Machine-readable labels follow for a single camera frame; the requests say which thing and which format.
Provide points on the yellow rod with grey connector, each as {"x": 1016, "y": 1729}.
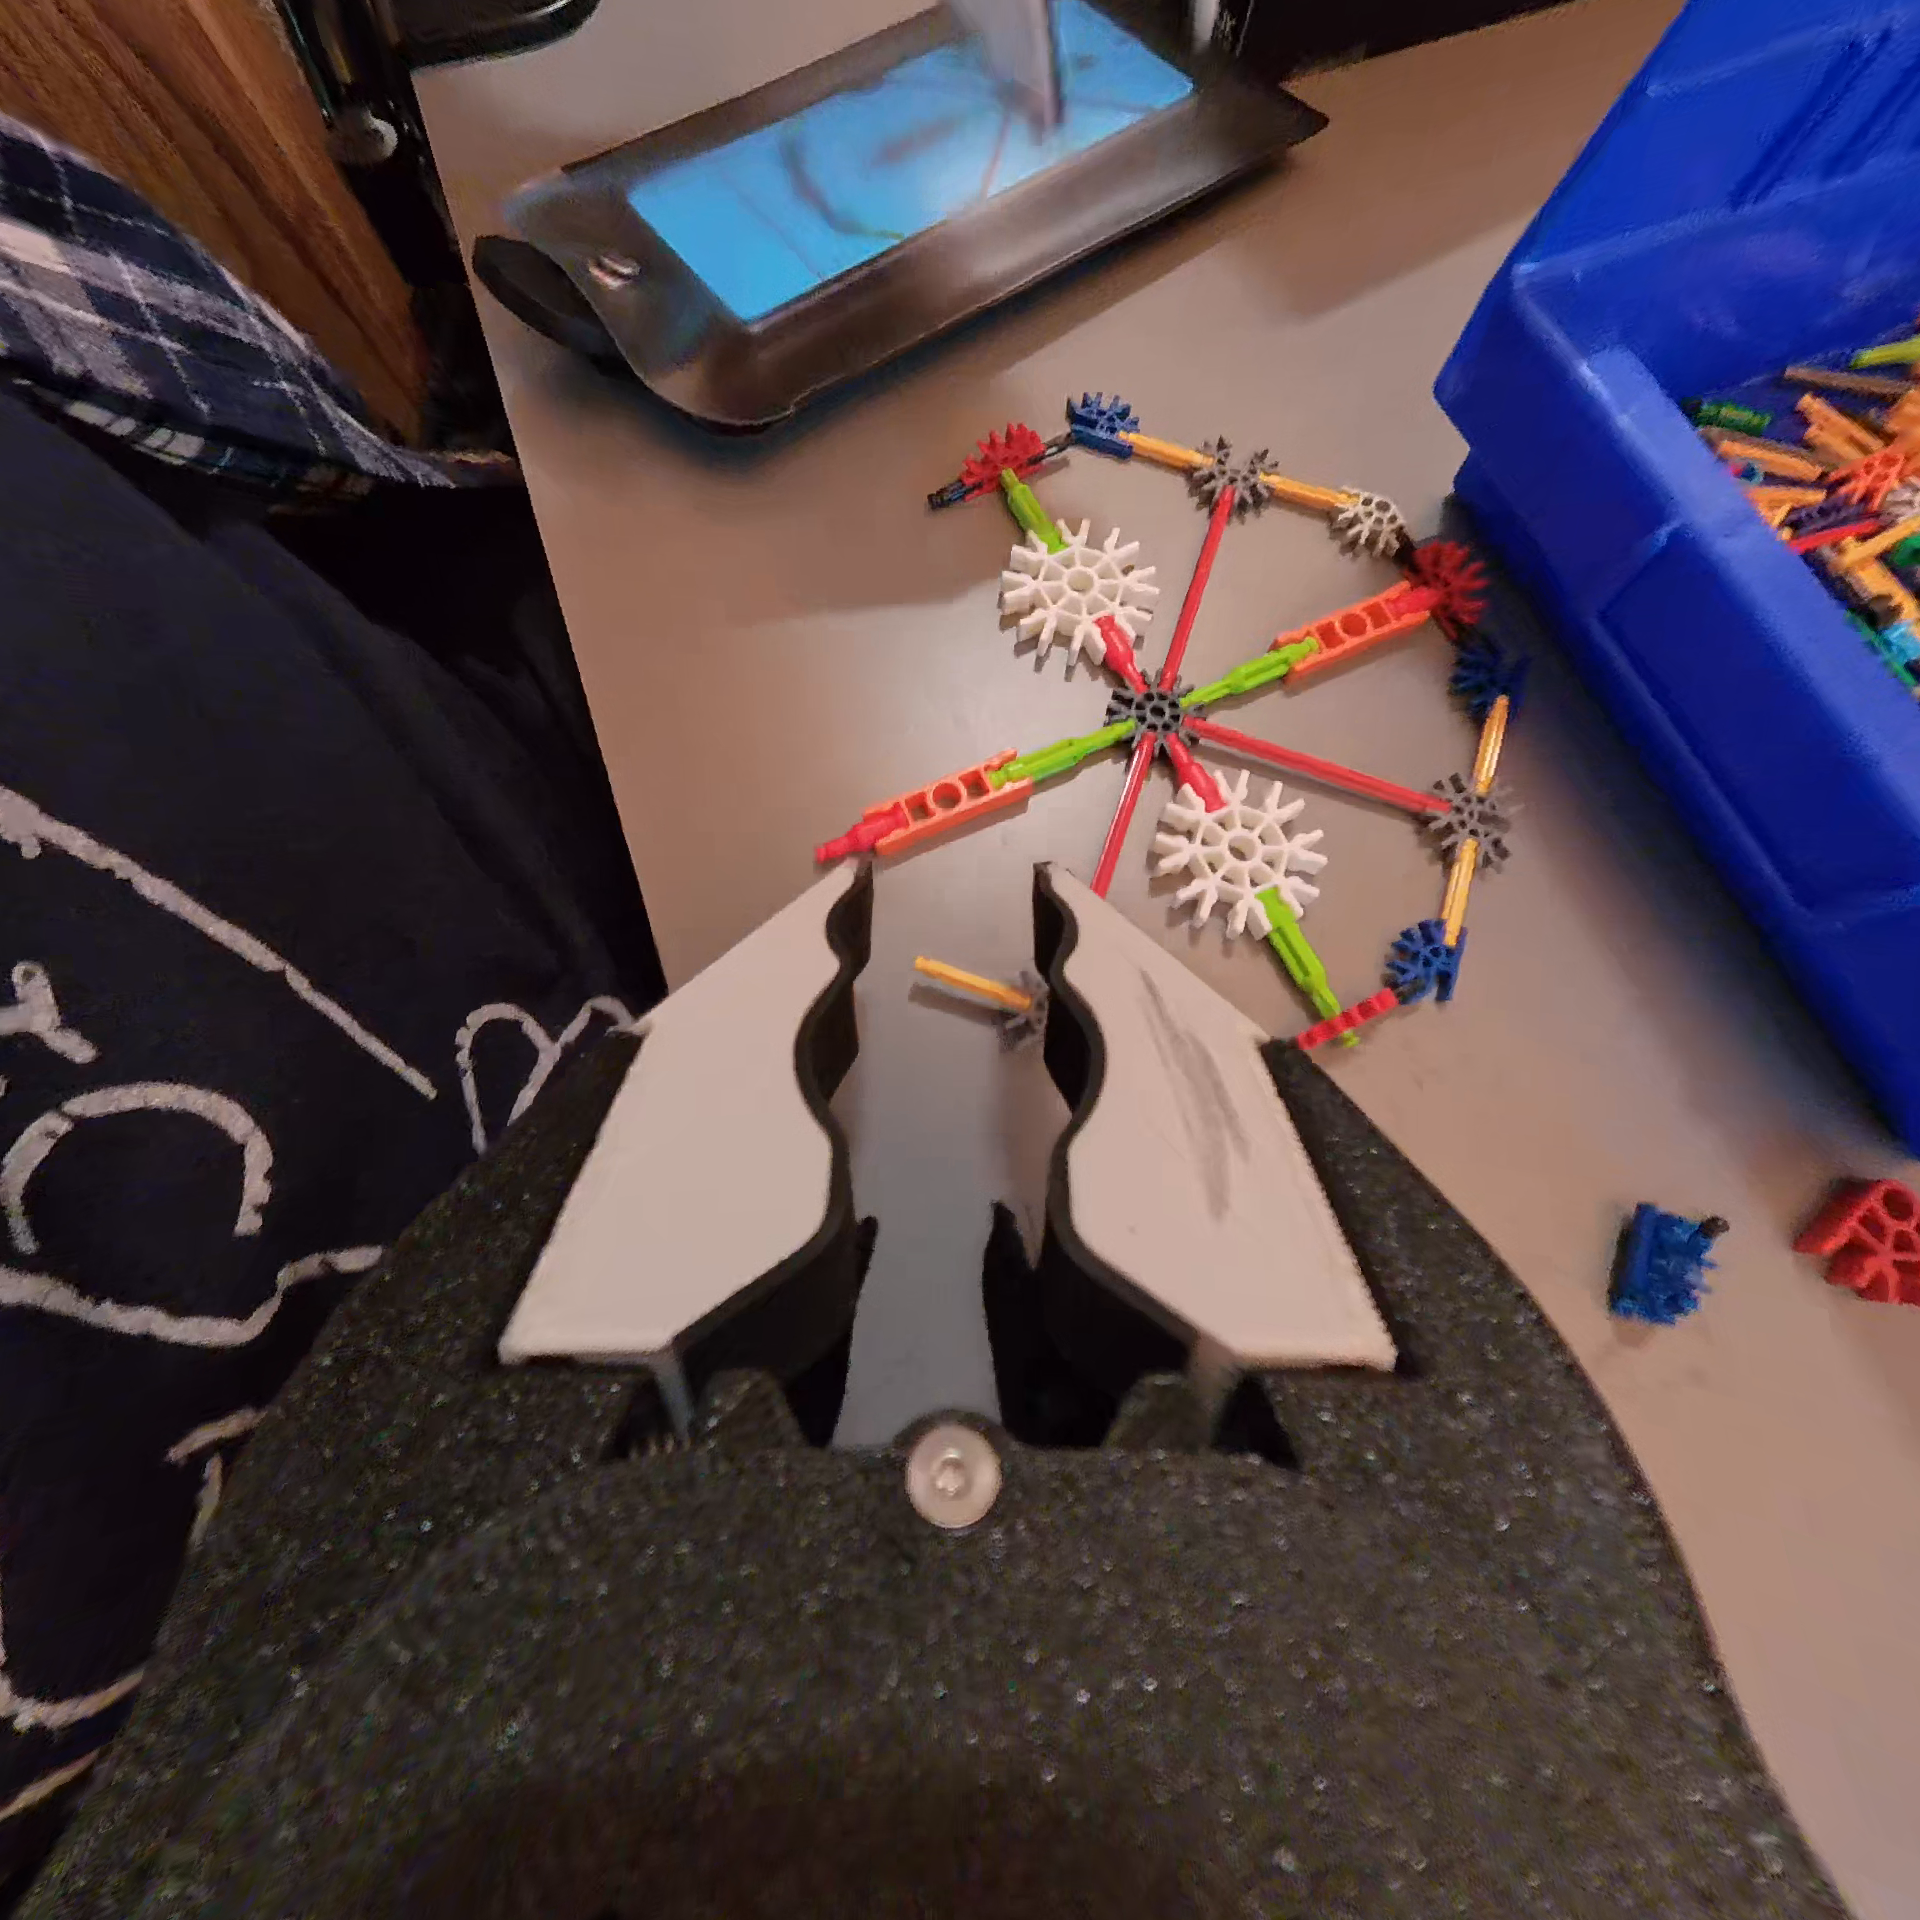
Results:
{"x": 974, "y": 986}

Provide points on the red fan-shaped connector piece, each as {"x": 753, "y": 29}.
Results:
{"x": 1861, "y": 1237}

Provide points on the construction toy wheel model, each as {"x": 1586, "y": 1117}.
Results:
{"x": 1238, "y": 856}

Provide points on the blue plaid shirt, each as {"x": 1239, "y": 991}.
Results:
{"x": 149, "y": 329}

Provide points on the black printed shirt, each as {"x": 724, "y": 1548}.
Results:
{"x": 225, "y": 751}

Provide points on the pile of colourful construction pieces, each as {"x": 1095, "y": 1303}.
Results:
{"x": 1845, "y": 495}

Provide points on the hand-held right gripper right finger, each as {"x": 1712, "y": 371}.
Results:
{"x": 1200, "y": 1200}

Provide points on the wooden cabinet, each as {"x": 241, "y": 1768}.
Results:
{"x": 181, "y": 135}

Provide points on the blue plastic parts bin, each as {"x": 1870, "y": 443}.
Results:
{"x": 1650, "y": 675}

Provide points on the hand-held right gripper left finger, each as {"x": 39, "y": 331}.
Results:
{"x": 692, "y": 1184}

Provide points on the blue connector with black rod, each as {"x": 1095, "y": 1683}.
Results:
{"x": 1658, "y": 1266}

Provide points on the tablet in black case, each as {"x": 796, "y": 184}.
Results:
{"x": 839, "y": 224}

